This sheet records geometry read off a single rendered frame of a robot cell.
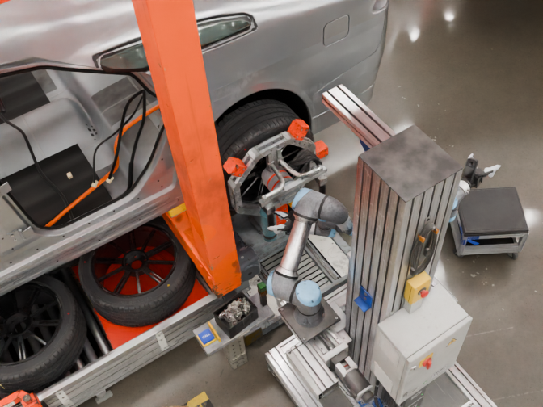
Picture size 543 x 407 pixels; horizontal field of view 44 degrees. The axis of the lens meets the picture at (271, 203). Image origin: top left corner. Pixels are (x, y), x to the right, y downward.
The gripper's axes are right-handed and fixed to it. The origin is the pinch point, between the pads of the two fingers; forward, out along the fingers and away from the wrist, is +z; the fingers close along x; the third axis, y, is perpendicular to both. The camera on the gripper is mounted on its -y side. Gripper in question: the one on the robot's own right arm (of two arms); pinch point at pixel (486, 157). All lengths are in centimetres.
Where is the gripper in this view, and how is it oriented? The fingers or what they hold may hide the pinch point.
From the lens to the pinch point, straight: 341.1
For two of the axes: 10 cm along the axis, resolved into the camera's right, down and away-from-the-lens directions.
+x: 7.2, 4.3, -5.4
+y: 1.5, 6.7, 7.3
